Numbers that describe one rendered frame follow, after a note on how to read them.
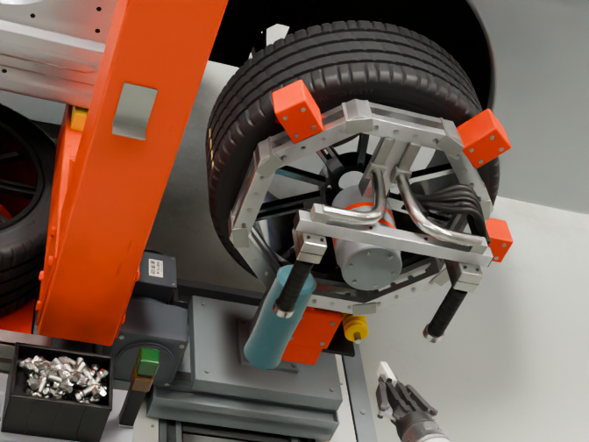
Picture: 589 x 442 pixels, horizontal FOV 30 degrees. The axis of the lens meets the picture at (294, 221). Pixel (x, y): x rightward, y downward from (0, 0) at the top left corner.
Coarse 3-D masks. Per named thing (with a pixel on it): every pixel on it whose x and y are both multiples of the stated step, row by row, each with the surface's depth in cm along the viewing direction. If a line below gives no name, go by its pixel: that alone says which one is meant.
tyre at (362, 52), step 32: (320, 32) 239; (352, 32) 238; (384, 32) 240; (416, 32) 245; (256, 64) 242; (288, 64) 234; (320, 64) 230; (352, 64) 228; (384, 64) 229; (416, 64) 233; (448, 64) 243; (224, 96) 247; (256, 96) 233; (320, 96) 227; (352, 96) 228; (384, 96) 229; (416, 96) 230; (448, 96) 231; (224, 128) 239; (256, 128) 231; (224, 160) 236; (224, 192) 241; (224, 224) 247
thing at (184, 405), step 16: (176, 304) 303; (176, 384) 280; (160, 400) 275; (176, 400) 276; (192, 400) 281; (208, 400) 282; (224, 400) 284; (240, 400) 286; (256, 400) 287; (160, 416) 279; (176, 416) 280; (192, 416) 280; (208, 416) 281; (224, 416) 282; (240, 416) 282; (256, 416) 283; (272, 416) 284; (288, 416) 284; (304, 416) 289; (320, 416) 291; (336, 416) 290; (272, 432) 288; (288, 432) 289; (304, 432) 289; (320, 432) 290
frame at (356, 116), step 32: (352, 128) 223; (384, 128) 224; (416, 128) 225; (448, 128) 229; (256, 160) 229; (288, 160) 227; (256, 192) 233; (480, 192) 238; (256, 256) 243; (320, 288) 258; (352, 288) 260; (384, 288) 260; (416, 288) 255
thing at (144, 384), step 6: (132, 372) 221; (132, 378) 219; (138, 378) 218; (144, 378) 219; (150, 378) 219; (132, 384) 219; (138, 384) 219; (144, 384) 219; (150, 384) 220; (138, 390) 221; (144, 390) 221
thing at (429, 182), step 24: (360, 144) 239; (288, 168) 243; (336, 168) 243; (360, 168) 244; (432, 168) 247; (312, 192) 249; (336, 192) 253; (432, 192) 266; (264, 216) 250; (288, 216) 272; (408, 216) 269; (432, 216) 255; (456, 216) 253; (264, 240) 252; (288, 240) 264; (288, 264) 258; (336, 264) 262
